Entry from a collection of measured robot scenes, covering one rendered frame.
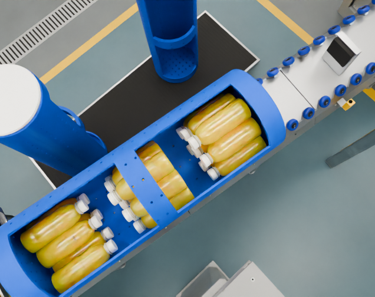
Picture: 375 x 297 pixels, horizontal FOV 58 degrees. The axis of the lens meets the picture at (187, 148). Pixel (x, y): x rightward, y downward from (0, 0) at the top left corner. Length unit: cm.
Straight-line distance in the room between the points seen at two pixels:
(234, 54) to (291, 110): 105
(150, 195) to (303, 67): 81
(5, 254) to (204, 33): 182
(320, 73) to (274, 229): 108
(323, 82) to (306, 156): 95
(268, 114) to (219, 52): 135
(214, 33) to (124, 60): 66
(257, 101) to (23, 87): 83
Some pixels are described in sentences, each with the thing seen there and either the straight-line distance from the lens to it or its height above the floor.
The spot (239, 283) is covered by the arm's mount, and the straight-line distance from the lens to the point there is 106.
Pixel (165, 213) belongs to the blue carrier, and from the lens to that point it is 96.
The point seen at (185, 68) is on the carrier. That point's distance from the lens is 223.
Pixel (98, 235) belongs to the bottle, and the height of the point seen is 103.
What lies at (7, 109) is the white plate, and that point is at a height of 104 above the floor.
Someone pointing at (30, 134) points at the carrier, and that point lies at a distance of 136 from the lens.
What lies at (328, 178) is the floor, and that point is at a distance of 230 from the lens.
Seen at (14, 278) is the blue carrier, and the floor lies 123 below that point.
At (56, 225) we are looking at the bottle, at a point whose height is 114.
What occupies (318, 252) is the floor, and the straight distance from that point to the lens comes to 223.
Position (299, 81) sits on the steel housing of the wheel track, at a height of 93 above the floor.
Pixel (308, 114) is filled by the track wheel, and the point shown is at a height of 97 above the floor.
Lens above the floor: 213
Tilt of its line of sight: 75 degrees down
